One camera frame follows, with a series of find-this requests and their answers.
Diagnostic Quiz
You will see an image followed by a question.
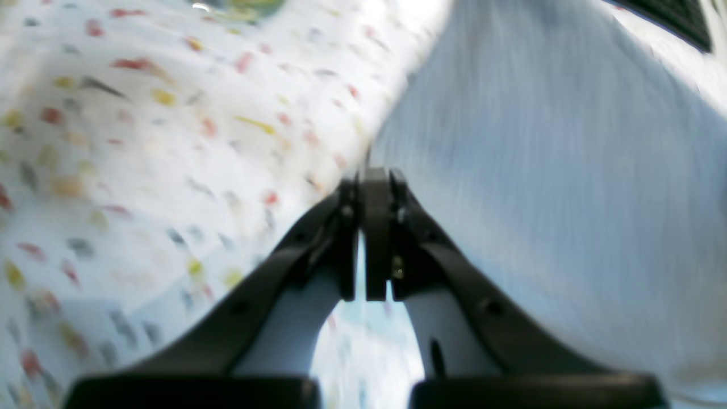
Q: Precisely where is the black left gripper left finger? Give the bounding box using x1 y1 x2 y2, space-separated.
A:
65 180 357 408

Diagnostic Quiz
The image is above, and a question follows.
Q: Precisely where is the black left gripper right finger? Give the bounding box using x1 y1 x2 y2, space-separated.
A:
363 168 669 408

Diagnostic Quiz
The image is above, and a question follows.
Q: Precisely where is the grey t-shirt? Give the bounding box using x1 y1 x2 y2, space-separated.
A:
233 0 727 404

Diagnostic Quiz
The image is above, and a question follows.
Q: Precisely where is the terrazzo pattern tablecloth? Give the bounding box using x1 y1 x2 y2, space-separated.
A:
1 1 454 408

